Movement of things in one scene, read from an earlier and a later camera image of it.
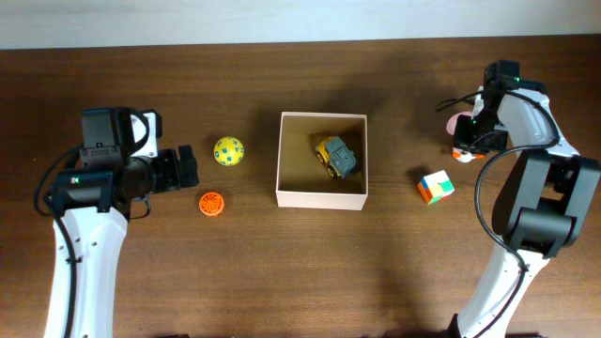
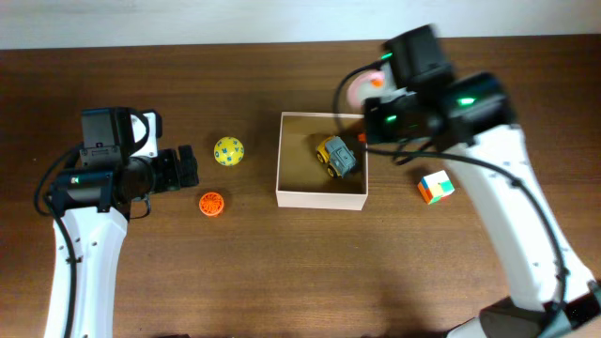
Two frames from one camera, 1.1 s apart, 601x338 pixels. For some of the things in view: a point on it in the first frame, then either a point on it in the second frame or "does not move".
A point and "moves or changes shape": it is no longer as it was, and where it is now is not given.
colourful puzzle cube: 436,186 does not move
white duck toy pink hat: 459,154 moves or changes shape
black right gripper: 461,140 -> 373,130
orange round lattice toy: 211,204 does not move
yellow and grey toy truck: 339,161 does not move
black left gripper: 178,177 does not move
